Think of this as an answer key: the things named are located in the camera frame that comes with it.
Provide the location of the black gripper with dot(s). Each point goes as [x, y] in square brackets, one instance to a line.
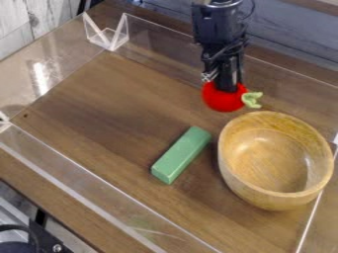
[219, 32]

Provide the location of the wooden bowl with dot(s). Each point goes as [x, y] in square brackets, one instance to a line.
[275, 160]

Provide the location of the green rectangular block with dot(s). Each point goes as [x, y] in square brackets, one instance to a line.
[182, 152]

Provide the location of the clear acrylic back wall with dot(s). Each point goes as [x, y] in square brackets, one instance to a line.
[167, 51]

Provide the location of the clear acrylic wall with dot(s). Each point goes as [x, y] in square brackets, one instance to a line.
[167, 51]
[104, 215]

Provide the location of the clear acrylic corner bracket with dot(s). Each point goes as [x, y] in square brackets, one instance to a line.
[107, 38]

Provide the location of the clear acrylic front wall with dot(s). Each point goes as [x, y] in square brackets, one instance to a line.
[104, 215]

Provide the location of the black metal mount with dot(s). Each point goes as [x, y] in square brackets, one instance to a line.
[39, 242]

